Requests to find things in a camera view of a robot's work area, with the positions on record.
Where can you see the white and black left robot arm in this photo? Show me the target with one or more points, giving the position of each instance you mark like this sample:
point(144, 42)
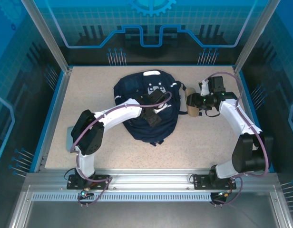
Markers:
point(89, 137)

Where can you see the small grey block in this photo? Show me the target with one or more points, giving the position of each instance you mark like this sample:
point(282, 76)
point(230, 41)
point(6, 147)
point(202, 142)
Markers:
point(68, 140)

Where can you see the blue printed acrylic panel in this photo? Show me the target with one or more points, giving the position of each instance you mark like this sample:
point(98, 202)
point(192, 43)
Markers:
point(279, 71)
point(13, 71)
point(149, 23)

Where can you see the grey metal shelf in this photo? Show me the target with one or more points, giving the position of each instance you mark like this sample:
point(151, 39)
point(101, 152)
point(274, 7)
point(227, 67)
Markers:
point(149, 213)

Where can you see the beige pencil case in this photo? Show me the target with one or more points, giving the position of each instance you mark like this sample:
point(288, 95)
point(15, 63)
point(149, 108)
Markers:
point(192, 112)

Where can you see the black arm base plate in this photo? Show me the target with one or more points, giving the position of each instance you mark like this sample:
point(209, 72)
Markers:
point(72, 184)
point(201, 183)

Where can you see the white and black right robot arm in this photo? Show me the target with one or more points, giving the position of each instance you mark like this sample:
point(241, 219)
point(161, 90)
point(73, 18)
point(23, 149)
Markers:
point(246, 152)

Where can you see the aluminium front frame rail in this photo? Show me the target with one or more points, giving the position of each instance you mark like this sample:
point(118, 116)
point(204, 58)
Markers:
point(149, 178)

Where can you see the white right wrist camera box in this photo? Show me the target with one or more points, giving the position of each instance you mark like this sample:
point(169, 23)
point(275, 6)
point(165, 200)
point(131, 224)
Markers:
point(204, 89)

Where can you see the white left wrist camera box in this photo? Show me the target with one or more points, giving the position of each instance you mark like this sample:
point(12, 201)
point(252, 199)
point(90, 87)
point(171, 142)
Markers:
point(160, 109)

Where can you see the navy blue backpack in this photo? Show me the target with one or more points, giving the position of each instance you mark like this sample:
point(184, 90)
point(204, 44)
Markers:
point(165, 128)

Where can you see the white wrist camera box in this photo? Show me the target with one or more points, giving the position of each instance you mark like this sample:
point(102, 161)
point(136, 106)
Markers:
point(204, 89)
point(160, 109)

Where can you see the aluminium frame post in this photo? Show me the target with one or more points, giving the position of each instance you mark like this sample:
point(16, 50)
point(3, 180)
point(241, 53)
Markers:
point(47, 35)
point(253, 35)

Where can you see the aluminium table side rail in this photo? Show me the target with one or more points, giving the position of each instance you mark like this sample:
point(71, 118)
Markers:
point(248, 107)
point(56, 107)

